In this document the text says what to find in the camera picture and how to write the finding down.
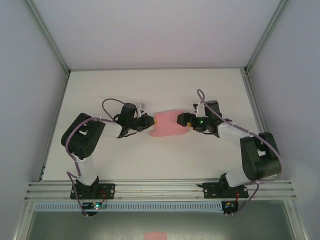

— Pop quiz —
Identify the left circuit board with LED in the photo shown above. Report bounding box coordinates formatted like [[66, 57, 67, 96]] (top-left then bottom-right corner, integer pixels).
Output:
[[83, 201, 108, 211]]

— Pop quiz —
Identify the pink paper sheet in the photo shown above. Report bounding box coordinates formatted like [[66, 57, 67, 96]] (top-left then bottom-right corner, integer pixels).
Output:
[[143, 231, 168, 240]]

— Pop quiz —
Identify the aluminium right side rail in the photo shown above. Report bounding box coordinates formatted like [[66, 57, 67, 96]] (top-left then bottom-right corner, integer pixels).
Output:
[[241, 71, 272, 136]]

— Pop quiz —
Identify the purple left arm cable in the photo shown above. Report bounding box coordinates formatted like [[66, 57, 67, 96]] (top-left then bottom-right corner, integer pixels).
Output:
[[65, 98, 140, 219]]

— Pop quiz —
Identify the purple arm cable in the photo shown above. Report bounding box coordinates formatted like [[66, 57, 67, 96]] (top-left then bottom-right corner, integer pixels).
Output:
[[65, 98, 140, 219], [196, 88, 285, 216]]

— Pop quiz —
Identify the aluminium front mounting rail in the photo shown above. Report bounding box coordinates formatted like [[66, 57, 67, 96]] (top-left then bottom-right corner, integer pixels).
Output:
[[24, 177, 298, 201]]

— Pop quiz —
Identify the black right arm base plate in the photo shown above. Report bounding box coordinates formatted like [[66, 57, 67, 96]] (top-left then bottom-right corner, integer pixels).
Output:
[[202, 181, 250, 200]]

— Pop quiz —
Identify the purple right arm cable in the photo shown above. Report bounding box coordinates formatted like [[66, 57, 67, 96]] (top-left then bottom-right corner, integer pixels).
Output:
[[196, 88, 285, 216]]

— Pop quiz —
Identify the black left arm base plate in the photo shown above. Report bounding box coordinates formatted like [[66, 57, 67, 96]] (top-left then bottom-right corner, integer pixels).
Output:
[[69, 183, 116, 200]]

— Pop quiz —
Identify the white slotted cable duct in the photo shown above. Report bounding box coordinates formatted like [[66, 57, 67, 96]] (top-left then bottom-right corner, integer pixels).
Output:
[[33, 201, 224, 212]]

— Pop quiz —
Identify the aluminium right corner post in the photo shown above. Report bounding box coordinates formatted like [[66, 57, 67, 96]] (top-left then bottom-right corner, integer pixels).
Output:
[[243, 0, 291, 76]]

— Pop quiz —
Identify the aluminium corner post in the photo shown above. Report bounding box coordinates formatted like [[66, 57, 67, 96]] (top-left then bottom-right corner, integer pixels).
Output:
[[243, 0, 291, 76], [24, 0, 71, 76]]

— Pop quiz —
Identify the aluminium left corner post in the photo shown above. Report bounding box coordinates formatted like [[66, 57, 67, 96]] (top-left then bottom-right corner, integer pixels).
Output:
[[24, 0, 71, 76]]

